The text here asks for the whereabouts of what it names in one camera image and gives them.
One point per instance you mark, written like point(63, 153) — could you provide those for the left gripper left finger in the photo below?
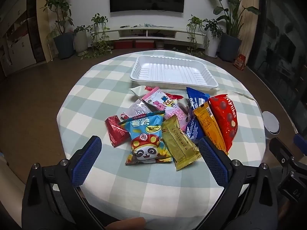
point(83, 160)

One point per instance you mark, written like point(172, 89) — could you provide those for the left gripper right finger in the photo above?
point(216, 160)

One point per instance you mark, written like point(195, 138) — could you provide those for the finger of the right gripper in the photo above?
point(301, 143)
point(285, 156)

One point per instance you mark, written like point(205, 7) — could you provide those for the orange snack bar wrapper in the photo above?
point(209, 125)

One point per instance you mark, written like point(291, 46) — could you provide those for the gold snack bar wrapper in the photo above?
point(181, 147)

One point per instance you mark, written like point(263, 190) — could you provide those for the small red snack packet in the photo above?
point(116, 133)

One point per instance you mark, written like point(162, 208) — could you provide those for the red chocolate ball bag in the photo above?
point(225, 115)

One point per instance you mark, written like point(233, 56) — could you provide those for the blue panda snack bag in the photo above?
point(147, 144)

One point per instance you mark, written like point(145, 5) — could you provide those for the clear white pastry packet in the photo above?
point(139, 107)

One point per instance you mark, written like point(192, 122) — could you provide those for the pink lollipop bag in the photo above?
point(163, 102)

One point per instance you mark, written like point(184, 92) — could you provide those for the white red snack bag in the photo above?
point(141, 91)

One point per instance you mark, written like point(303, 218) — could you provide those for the person left hand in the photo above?
point(128, 224)

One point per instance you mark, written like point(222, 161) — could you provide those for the white round bin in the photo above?
point(271, 125)

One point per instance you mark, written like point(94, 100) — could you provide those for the red gift bag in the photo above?
point(240, 62)

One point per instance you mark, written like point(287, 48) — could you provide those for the white plastic tray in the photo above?
point(172, 73)

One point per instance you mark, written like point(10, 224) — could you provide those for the large leaf plant dark pot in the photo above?
point(233, 17)

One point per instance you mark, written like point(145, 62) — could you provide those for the trailing vine plant left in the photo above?
point(99, 39)

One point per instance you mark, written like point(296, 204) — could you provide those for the trailing vine plant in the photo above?
point(196, 36)
point(99, 39)

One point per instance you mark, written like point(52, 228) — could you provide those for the red storage box left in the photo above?
point(123, 44)

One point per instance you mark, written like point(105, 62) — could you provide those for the red storage box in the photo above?
point(144, 43)
point(123, 44)

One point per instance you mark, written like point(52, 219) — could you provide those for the plant in white pot left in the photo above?
point(80, 38)

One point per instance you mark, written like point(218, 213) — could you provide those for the plant in white pot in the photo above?
point(213, 33)
point(80, 38)

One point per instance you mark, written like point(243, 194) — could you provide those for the plant in white pot right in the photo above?
point(213, 33)

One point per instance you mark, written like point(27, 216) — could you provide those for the beige curtain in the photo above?
point(248, 29)

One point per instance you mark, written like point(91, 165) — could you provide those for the trailing vine plant right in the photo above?
point(196, 36)

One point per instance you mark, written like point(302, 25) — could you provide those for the red storage box right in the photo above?
point(144, 43)

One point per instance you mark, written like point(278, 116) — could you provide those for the white tv console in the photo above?
point(176, 36)

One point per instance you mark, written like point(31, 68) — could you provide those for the white cabinet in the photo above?
point(17, 47)

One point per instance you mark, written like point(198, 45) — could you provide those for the tall plant dark pot left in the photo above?
point(63, 41)

